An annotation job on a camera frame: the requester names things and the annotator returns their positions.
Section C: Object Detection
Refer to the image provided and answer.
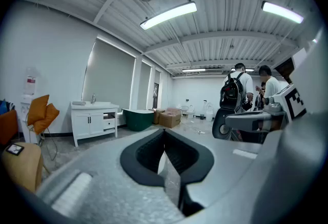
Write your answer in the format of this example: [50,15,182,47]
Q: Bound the white vanity cabinet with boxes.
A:
[70,101,120,147]

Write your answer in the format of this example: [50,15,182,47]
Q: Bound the metal wire chair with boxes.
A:
[25,112,58,175]

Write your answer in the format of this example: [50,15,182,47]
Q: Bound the narrow gray roller blind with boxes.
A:
[137,61,152,111]

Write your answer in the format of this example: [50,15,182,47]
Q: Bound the white plastic jug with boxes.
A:
[204,104,215,123]

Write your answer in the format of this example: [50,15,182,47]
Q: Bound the black deer picture frame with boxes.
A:
[5,144,25,156]

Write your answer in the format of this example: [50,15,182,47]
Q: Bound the orange cushion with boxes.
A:
[33,103,60,135]
[27,94,50,126]

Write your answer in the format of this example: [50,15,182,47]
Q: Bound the green bathtub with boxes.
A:
[122,108,155,132]

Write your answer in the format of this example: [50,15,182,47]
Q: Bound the blue striped pillow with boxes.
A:
[0,99,15,115]

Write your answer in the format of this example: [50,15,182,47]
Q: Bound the wide gray roller blind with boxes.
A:
[81,38,136,114]

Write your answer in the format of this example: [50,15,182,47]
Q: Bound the oval wooden table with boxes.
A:
[1,142,44,193]

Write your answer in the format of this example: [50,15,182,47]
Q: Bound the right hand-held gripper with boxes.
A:
[212,83,308,140]

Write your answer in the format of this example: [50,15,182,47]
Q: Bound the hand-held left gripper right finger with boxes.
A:
[163,112,328,224]

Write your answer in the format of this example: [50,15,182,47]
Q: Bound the cardboard box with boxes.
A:
[158,111,182,129]
[149,108,166,125]

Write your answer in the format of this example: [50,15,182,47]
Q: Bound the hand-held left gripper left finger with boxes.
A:
[35,128,185,224]

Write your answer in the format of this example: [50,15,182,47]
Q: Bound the white water dispenser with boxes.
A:
[19,67,39,143]

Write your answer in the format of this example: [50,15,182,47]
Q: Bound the orange armchair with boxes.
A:
[0,109,19,146]

